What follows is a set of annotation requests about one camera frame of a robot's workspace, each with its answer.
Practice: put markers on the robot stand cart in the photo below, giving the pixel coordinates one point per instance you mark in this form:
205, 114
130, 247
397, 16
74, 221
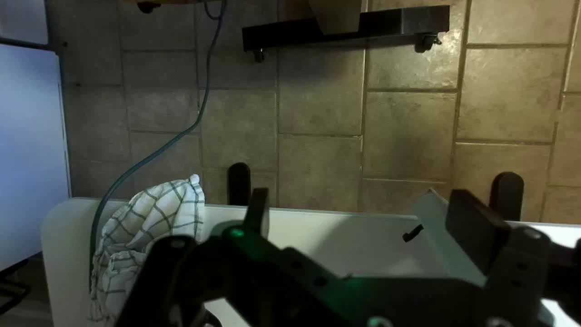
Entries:
386, 23

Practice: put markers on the white checked kitchen towel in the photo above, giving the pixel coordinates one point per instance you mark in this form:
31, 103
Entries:
150, 210

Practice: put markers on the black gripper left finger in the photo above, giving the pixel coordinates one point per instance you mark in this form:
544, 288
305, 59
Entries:
256, 210

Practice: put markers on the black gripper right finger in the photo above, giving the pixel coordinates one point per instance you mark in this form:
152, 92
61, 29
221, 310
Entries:
483, 236

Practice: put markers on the white table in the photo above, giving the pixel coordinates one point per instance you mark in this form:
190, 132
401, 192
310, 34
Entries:
65, 254

